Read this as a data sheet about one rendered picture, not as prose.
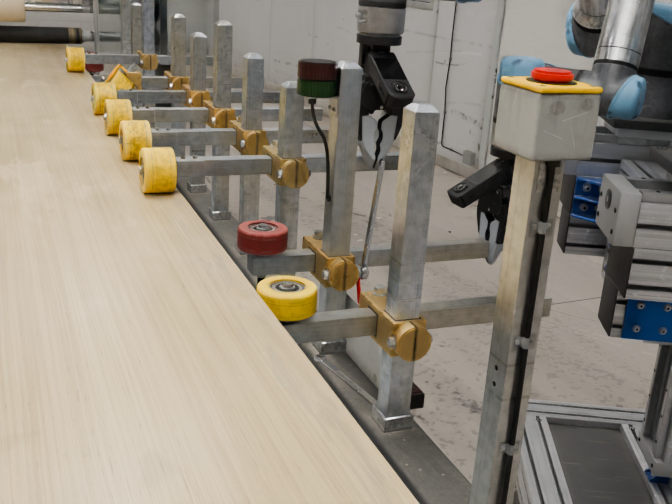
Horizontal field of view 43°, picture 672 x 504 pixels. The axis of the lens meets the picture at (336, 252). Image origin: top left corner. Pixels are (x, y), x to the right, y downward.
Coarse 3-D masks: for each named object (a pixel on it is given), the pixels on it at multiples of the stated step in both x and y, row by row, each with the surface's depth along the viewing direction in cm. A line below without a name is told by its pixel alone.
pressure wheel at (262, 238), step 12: (240, 228) 135; (252, 228) 136; (264, 228) 136; (276, 228) 137; (240, 240) 135; (252, 240) 133; (264, 240) 133; (276, 240) 134; (252, 252) 134; (264, 252) 134; (276, 252) 134
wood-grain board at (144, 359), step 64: (0, 64) 291; (64, 64) 300; (0, 128) 196; (64, 128) 200; (0, 192) 147; (64, 192) 150; (128, 192) 152; (0, 256) 118; (64, 256) 120; (128, 256) 122; (192, 256) 123; (0, 320) 99; (64, 320) 100; (128, 320) 101; (192, 320) 102; (256, 320) 103; (0, 384) 85; (64, 384) 86; (128, 384) 86; (192, 384) 87; (256, 384) 88; (320, 384) 89; (0, 448) 74; (64, 448) 75; (128, 448) 76; (192, 448) 76; (256, 448) 77; (320, 448) 78
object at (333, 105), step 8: (312, 80) 125; (320, 80) 125; (328, 80) 125; (304, 96) 127; (336, 96) 128; (312, 104) 128; (336, 104) 128; (312, 112) 129; (328, 112) 131; (336, 112) 128; (320, 128) 130; (328, 152) 131; (328, 160) 132; (328, 168) 132; (328, 176) 132; (328, 184) 133; (328, 192) 133; (328, 200) 134
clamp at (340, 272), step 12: (312, 240) 143; (324, 252) 138; (324, 264) 136; (336, 264) 134; (348, 264) 134; (324, 276) 135; (336, 276) 134; (348, 276) 135; (336, 288) 135; (348, 288) 136
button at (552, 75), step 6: (534, 72) 81; (540, 72) 81; (546, 72) 80; (552, 72) 80; (558, 72) 80; (564, 72) 80; (570, 72) 81; (534, 78) 82; (540, 78) 81; (546, 78) 80; (552, 78) 80; (558, 78) 80; (564, 78) 80; (570, 78) 81
